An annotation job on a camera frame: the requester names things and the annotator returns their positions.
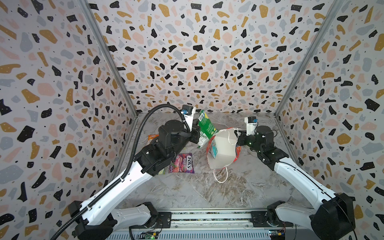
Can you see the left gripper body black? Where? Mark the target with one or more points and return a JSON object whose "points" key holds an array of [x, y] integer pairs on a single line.
{"points": [[193, 136]]}

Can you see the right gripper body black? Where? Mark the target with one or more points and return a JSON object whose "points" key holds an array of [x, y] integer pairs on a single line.
{"points": [[241, 139]]}

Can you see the orange fruit candy packet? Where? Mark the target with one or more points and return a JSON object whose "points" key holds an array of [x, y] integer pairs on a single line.
{"points": [[152, 137]]}

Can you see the purple candy packet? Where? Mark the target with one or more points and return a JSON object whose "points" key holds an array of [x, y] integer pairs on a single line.
{"points": [[183, 163]]}

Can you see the green yellow candy packet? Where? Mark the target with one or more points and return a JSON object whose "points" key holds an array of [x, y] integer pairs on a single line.
{"points": [[163, 171]]}

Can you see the red paper gift bag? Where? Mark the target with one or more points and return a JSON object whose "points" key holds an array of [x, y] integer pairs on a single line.
{"points": [[228, 152]]}

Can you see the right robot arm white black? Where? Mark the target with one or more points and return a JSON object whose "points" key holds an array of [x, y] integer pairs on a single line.
{"points": [[330, 216]]}

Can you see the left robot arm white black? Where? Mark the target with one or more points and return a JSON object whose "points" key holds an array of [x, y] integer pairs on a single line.
{"points": [[99, 216]]}

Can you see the teal snack packet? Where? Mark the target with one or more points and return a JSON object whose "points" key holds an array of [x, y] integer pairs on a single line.
{"points": [[213, 149]]}

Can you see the left green circuit board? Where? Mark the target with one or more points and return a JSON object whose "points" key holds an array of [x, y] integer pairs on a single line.
{"points": [[148, 236]]}

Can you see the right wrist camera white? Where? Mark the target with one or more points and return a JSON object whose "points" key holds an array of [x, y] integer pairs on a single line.
{"points": [[251, 125]]}

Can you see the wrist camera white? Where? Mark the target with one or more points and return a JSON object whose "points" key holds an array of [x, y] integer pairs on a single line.
{"points": [[188, 112], [251, 125]]}

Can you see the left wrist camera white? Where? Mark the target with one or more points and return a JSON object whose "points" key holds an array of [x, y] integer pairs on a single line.
{"points": [[188, 112]]}

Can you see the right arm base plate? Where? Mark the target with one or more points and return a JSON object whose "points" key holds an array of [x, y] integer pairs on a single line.
{"points": [[262, 219]]}

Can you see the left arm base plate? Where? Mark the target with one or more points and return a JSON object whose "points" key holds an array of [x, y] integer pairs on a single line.
{"points": [[163, 220]]}

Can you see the right circuit board with wires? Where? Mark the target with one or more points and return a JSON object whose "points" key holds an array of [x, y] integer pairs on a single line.
{"points": [[277, 235]]}

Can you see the aluminium mounting rail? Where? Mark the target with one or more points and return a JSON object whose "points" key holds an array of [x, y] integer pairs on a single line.
{"points": [[213, 224]]}

